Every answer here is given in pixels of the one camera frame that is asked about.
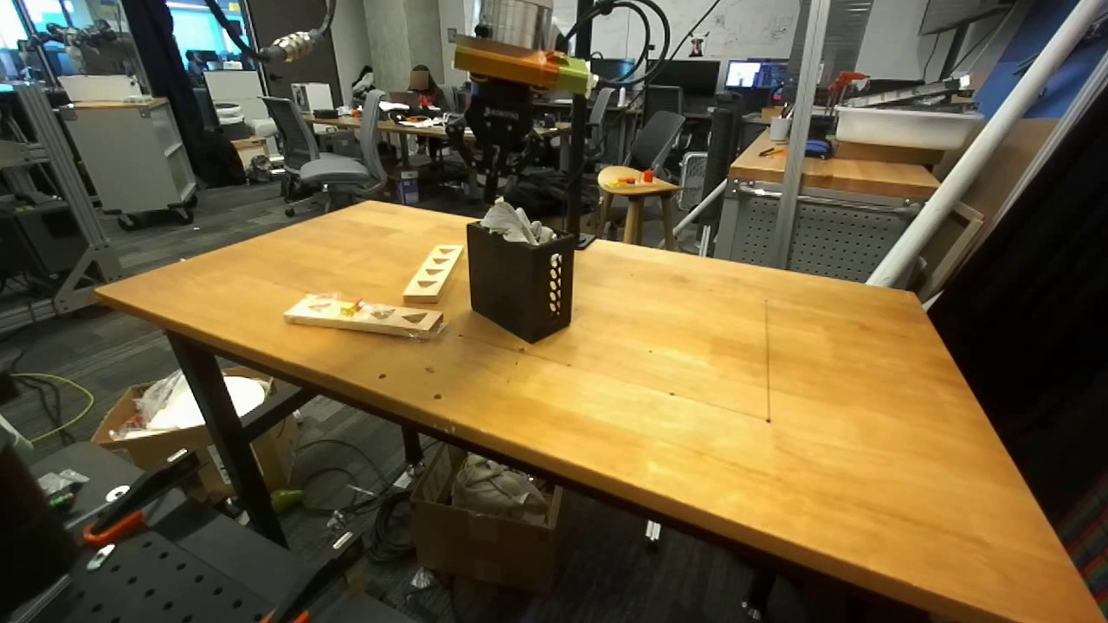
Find wooden board coloured pieces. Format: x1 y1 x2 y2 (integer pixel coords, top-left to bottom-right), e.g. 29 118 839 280
281 289 449 344

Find orange handled clamp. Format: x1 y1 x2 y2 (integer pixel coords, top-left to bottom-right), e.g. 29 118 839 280
76 445 200 550

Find wooden top workbench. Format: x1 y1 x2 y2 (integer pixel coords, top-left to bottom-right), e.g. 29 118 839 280
708 127 945 286

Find open cardboard box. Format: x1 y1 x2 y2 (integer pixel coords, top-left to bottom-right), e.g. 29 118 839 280
410 445 569 595

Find seated person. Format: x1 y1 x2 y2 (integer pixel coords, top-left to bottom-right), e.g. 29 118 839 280
395 62 452 118

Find white cabinet cart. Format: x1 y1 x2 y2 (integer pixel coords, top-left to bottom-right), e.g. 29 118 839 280
56 74 200 227

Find black perforated box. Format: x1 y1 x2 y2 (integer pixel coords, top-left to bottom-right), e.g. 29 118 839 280
464 218 577 346

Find white slanted pole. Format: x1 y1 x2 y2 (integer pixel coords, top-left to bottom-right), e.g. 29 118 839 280
863 0 1108 289

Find white cloth towel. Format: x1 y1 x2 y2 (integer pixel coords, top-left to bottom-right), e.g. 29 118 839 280
477 194 563 253

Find black perforated cart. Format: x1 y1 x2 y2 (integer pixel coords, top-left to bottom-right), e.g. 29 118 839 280
0 442 363 623

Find grey aluminium pole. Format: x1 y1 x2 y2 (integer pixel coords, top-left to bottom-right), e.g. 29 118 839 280
769 0 839 270

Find cardboard box with bag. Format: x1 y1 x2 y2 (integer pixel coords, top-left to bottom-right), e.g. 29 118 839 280
89 367 306 512

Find lit computer monitor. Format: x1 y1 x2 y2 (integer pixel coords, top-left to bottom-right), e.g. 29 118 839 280
721 55 792 100

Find grey office chair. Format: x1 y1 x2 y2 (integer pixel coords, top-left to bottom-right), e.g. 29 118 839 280
261 89 392 218

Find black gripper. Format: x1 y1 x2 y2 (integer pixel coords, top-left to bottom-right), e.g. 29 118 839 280
464 78 547 212

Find round wooden stool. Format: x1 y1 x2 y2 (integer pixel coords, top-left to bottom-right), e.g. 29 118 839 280
591 163 687 250

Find black stand pole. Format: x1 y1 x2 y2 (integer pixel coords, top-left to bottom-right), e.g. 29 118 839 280
563 0 600 244

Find white plastic bag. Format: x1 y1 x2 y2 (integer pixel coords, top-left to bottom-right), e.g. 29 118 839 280
134 369 275 438

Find grey metal shelf frame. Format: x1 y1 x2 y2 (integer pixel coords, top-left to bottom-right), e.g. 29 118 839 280
0 84 124 338

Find wooden board triangle cutouts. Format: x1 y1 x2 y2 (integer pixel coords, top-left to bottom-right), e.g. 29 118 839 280
399 238 467 307

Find black metal table leg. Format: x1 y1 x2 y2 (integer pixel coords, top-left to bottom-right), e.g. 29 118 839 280
165 329 291 548

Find black cable silver connector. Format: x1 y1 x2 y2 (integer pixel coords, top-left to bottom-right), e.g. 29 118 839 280
204 0 340 67

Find white plastic bin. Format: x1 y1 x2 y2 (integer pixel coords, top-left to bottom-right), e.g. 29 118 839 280
832 100 988 153

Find dark office chair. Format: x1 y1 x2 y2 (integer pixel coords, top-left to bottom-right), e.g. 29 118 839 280
628 105 692 175

